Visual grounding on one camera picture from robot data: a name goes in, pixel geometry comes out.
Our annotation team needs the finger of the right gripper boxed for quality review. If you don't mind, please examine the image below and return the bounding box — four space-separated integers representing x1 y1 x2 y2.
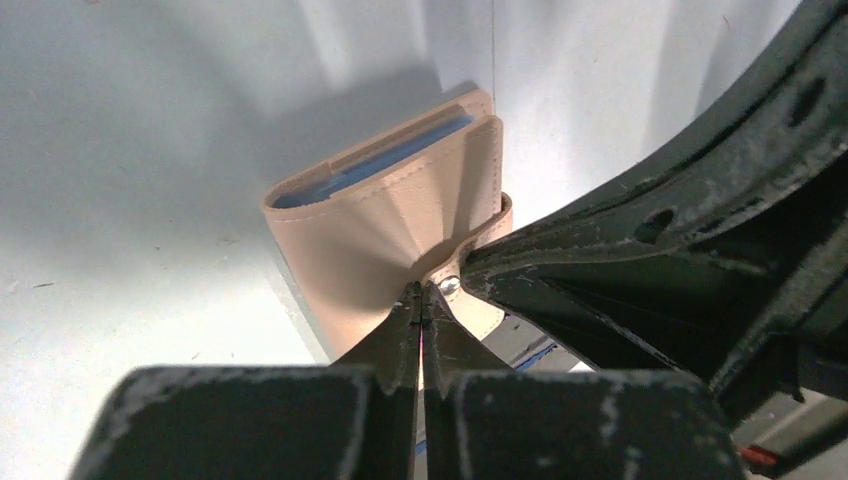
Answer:
461 1 847 420

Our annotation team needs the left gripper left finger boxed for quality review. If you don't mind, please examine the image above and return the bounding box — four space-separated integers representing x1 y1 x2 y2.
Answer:
71 282 422 479

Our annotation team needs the tan leather card holder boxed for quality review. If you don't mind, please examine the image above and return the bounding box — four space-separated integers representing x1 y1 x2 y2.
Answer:
261 89 513 360

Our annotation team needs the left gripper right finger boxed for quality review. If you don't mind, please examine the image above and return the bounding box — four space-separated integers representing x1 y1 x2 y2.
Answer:
422 285 744 479

